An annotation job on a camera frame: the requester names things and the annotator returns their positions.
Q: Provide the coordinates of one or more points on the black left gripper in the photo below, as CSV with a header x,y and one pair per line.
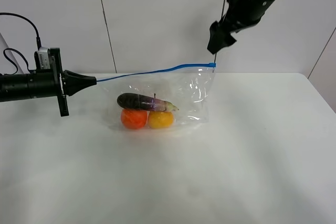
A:
x,y
56,83

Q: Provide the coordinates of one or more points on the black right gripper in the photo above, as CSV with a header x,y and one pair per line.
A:
x,y
241,14

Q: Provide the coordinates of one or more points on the clear zip bag blue seal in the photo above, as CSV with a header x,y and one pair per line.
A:
x,y
186,86

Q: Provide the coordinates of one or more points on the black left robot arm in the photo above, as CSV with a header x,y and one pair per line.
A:
x,y
14,87

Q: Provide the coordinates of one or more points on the purple eggplant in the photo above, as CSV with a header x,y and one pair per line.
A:
x,y
134,101

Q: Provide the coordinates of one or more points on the orange fruit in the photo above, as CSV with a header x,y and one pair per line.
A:
x,y
133,119

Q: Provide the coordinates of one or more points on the yellow pear fruit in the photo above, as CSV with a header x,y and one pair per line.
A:
x,y
160,120

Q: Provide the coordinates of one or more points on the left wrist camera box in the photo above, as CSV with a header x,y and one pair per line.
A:
x,y
41,57

